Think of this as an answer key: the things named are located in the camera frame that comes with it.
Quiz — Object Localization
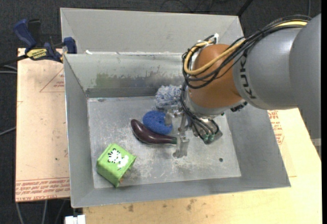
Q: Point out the green box with white print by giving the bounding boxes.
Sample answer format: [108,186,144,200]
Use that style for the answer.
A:
[96,143,137,188]

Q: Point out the black cylinder on white bracket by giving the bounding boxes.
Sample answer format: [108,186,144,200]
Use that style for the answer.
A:
[229,101,248,113]

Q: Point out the brown cardboard board, red print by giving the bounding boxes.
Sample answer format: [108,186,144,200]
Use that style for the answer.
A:
[15,48,298,203]

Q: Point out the purple toy eggplant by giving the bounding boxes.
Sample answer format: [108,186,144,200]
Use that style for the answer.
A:
[130,119,178,146]

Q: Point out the grey metal bin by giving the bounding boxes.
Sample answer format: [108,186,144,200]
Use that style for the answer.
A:
[60,7,291,209]

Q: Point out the blue and white yarn cloth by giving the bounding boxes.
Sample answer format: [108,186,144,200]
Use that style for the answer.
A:
[154,84,183,111]

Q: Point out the blue round sponge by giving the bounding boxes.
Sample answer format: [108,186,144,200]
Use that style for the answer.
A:
[142,110,174,136]

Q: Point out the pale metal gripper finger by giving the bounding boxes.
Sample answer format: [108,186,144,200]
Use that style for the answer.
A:
[173,135,190,159]
[165,111,177,127]

